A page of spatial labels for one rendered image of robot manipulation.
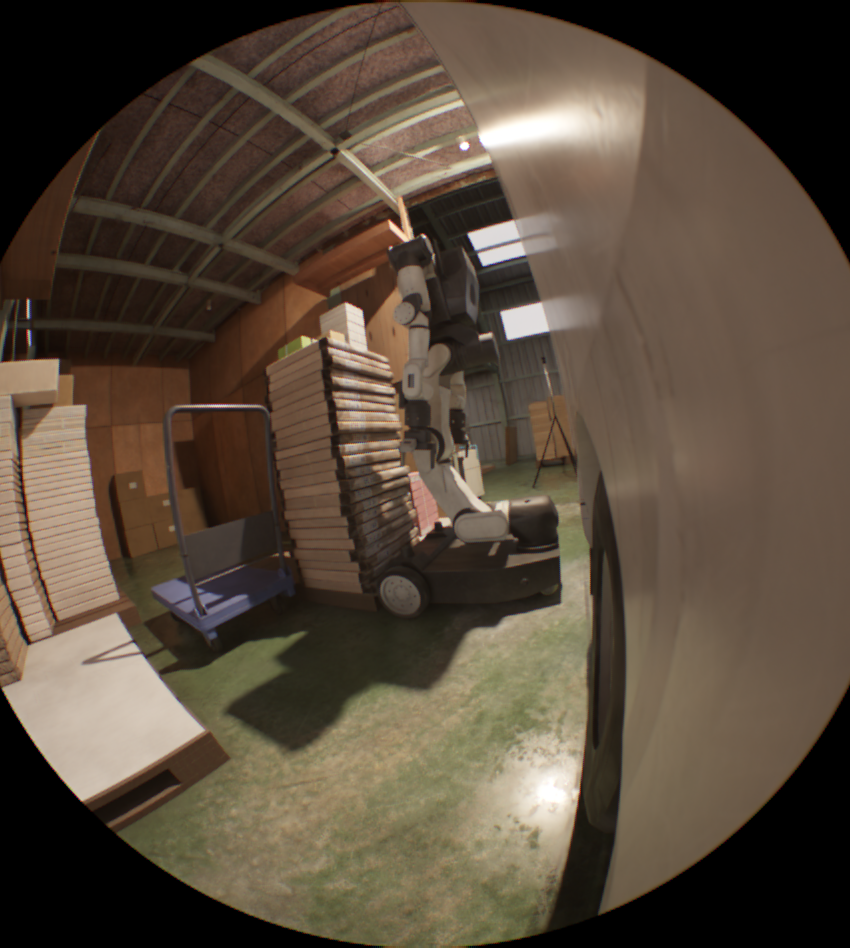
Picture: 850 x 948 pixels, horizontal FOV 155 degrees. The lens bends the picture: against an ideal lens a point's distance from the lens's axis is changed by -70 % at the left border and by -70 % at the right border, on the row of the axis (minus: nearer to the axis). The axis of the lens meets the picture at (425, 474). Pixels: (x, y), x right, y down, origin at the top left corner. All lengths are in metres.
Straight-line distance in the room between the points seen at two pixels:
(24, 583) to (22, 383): 0.95
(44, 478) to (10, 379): 0.57
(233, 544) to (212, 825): 0.90
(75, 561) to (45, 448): 0.64
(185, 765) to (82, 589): 1.50
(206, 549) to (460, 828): 1.03
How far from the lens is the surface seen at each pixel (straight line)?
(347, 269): 2.88
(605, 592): 0.63
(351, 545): 1.21
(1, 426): 2.03
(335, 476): 1.17
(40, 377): 2.07
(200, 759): 0.84
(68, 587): 2.17
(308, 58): 2.43
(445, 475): 1.20
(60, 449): 2.19
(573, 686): 0.83
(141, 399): 5.40
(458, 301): 1.23
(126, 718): 1.00
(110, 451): 5.12
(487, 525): 1.15
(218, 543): 1.17
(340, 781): 0.73
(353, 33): 2.39
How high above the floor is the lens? 0.59
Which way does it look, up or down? 4 degrees down
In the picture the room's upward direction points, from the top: 10 degrees counter-clockwise
